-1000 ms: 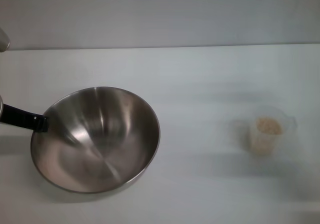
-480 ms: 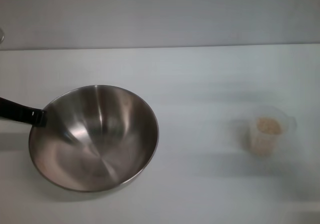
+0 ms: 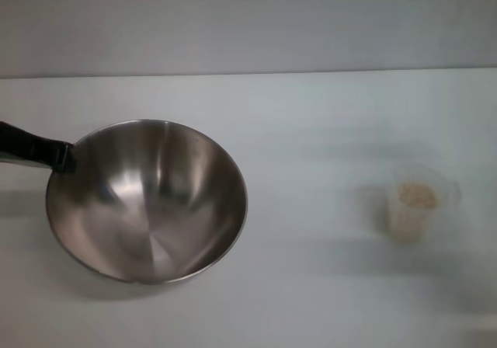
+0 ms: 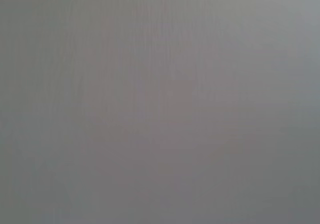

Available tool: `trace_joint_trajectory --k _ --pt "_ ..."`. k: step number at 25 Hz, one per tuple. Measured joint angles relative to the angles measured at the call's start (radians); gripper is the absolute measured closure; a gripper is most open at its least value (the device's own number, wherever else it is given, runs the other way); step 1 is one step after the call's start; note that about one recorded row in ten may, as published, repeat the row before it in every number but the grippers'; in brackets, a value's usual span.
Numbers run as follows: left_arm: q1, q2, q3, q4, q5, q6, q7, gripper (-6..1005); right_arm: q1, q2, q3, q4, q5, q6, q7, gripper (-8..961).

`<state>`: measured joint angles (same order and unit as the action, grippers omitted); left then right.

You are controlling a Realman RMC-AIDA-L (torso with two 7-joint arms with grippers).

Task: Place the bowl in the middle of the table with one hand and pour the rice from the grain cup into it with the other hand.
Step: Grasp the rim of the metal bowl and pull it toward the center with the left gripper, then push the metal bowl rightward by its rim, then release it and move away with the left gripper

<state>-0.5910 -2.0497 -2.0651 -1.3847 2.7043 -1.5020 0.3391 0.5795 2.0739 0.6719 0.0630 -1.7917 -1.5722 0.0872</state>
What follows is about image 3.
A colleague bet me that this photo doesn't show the clear plastic measuring cup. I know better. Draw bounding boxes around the clear plastic measuring cup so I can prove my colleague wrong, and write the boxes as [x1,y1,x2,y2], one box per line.
[359,164,462,244]

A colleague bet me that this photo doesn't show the stainless steel mixing bowl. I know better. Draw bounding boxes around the stainless steel mixing bowl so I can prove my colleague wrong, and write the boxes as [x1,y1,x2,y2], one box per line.
[44,119,249,286]

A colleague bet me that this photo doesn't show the white rice grains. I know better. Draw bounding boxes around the white rice grains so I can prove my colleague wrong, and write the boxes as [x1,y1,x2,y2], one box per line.
[388,182,440,243]

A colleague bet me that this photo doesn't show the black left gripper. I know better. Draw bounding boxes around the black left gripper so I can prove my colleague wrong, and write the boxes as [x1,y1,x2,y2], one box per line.
[0,120,77,176]

